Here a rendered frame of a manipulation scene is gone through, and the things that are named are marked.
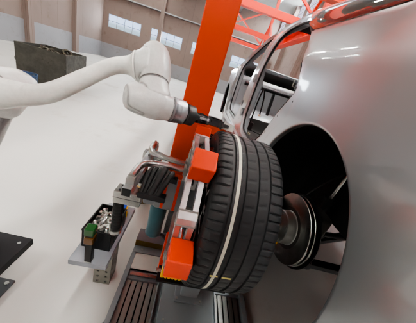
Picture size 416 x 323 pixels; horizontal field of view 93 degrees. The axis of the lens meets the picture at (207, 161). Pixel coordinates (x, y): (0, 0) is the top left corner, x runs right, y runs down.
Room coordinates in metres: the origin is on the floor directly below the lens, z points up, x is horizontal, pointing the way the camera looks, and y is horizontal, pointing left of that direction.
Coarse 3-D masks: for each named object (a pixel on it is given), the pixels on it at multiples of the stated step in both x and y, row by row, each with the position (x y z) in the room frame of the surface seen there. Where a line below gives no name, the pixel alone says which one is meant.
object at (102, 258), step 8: (128, 208) 1.00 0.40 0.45; (128, 216) 0.94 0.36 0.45; (120, 240) 0.77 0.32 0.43; (80, 248) 0.64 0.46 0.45; (112, 248) 0.70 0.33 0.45; (72, 256) 0.60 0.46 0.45; (80, 256) 0.61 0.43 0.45; (96, 256) 0.63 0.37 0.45; (104, 256) 0.64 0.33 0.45; (72, 264) 0.58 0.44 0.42; (80, 264) 0.58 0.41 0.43; (88, 264) 0.59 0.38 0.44; (96, 264) 0.60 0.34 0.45; (104, 264) 0.61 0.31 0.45
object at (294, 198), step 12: (288, 204) 0.84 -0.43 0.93; (300, 204) 0.77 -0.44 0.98; (288, 216) 0.74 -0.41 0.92; (300, 216) 0.74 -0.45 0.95; (312, 216) 0.70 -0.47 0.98; (288, 228) 0.70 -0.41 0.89; (300, 228) 0.70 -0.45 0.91; (312, 228) 0.65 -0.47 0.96; (288, 240) 0.69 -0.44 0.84; (300, 240) 0.66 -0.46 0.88; (312, 240) 0.64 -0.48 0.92; (276, 252) 0.74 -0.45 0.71; (288, 252) 0.68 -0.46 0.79; (300, 252) 0.63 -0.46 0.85; (288, 264) 0.65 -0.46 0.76; (300, 264) 0.62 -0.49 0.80
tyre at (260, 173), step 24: (216, 144) 0.72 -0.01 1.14; (264, 144) 0.80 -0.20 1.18; (264, 168) 0.63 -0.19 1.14; (216, 192) 0.51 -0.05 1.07; (240, 192) 0.53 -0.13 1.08; (264, 192) 0.56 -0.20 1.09; (216, 216) 0.47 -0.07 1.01; (240, 216) 0.49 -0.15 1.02; (264, 216) 0.51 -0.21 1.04; (216, 240) 0.45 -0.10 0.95; (240, 240) 0.46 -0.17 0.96; (264, 240) 0.48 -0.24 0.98; (216, 264) 0.43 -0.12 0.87; (240, 264) 0.45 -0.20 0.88; (264, 264) 0.46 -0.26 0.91; (216, 288) 0.46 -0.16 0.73; (240, 288) 0.46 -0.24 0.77
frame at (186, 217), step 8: (200, 136) 0.82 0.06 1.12; (192, 144) 0.89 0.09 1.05; (200, 144) 0.83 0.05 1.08; (208, 144) 0.75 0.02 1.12; (192, 152) 0.64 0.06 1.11; (184, 176) 0.97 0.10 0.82; (200, 184) 0.56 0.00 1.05; (184, 192) 0.53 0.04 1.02; (200, 192) 0.54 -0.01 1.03; (184, 200) 0.51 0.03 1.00; (200, 200) 0.53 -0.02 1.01; (184, 208) 0.50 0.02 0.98; (192, 208) 0.52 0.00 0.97; (176, 216) 0.48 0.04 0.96; (184, 216) 0.48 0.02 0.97; (192, 216) 0.49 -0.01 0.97; (176, 224) 0.47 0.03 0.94; (184, 224) 0.48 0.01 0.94; (192, 224) 0.48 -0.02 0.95; (176, 232) 0.47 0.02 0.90; (192, 232) 0.48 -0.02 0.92; (168, 240) 0.70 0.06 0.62; (168, 248) 0.48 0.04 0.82
